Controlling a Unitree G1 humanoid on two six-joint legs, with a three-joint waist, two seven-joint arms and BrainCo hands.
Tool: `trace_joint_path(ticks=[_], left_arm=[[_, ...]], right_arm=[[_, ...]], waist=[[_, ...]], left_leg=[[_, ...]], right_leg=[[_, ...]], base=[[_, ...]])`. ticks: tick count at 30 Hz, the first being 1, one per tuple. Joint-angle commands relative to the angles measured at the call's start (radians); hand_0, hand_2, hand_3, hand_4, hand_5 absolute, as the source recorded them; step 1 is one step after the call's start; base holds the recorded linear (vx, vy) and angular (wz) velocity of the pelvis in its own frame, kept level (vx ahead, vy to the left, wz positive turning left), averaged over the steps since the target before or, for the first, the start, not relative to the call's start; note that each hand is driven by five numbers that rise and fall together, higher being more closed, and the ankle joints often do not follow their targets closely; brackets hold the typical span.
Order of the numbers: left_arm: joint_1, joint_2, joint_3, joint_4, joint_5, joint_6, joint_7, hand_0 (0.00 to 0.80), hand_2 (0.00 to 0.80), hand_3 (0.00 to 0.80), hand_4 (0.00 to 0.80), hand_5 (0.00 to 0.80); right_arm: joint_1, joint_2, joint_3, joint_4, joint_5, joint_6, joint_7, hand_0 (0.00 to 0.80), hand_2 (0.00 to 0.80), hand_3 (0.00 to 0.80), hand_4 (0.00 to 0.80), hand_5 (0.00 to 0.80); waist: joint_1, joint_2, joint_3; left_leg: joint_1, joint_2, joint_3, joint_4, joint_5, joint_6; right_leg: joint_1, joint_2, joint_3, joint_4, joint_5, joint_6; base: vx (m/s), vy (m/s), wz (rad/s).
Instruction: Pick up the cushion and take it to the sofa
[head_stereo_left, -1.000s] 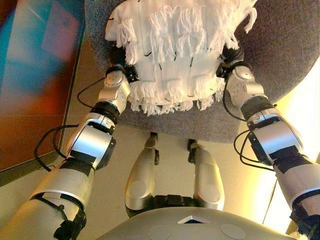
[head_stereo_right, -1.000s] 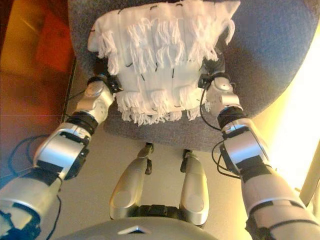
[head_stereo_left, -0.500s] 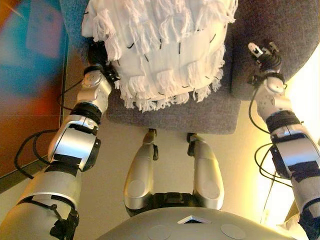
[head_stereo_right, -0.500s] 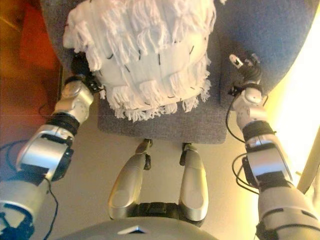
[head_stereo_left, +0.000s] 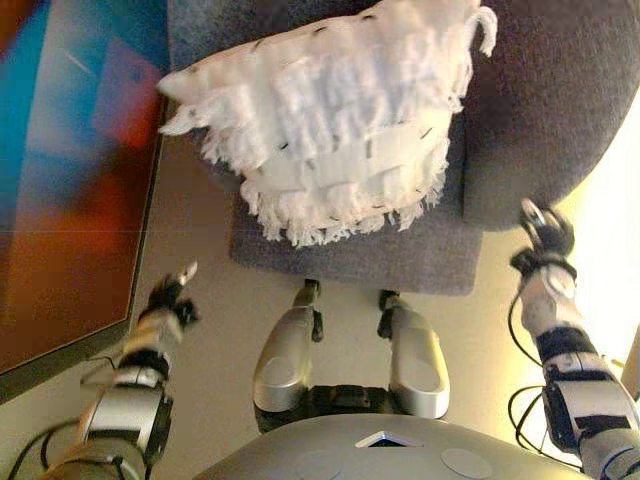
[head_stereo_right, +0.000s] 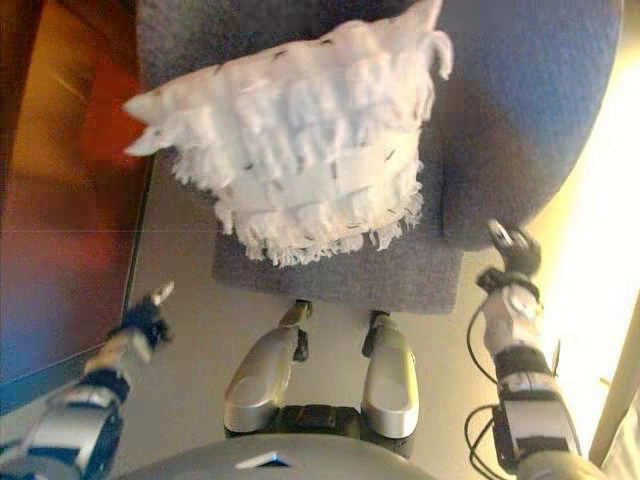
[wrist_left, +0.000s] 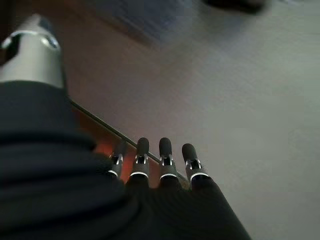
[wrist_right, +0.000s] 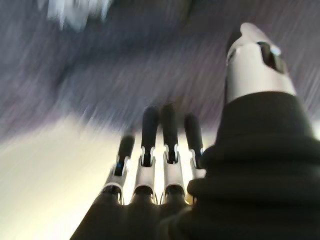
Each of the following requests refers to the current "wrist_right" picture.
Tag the white fringed cushion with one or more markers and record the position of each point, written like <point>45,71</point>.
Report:
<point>75,12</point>

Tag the grey upholstered armchair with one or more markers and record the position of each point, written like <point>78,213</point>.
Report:
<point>125,62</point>

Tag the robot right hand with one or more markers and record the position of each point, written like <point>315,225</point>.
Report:
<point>250,175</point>

